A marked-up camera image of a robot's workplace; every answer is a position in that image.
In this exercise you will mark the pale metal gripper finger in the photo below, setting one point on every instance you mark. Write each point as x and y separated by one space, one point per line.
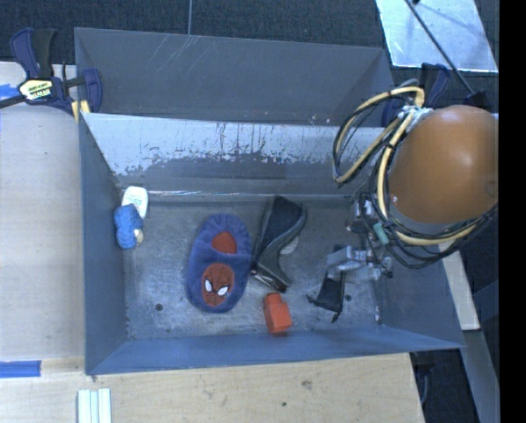
348 253
344 269

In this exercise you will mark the black angular object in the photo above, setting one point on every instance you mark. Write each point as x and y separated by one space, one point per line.
331 295

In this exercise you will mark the orange-red plastic block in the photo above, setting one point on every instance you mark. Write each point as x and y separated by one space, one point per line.
277 314

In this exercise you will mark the blue slipper with red mask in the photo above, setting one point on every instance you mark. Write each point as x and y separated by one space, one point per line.
218 262

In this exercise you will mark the grey metal bin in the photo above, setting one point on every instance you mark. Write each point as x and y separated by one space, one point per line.
227 82

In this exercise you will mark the white tag with blue print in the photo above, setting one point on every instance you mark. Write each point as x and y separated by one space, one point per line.
135 198

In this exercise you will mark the blue plush toy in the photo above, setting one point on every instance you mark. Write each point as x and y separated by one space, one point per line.
127 229

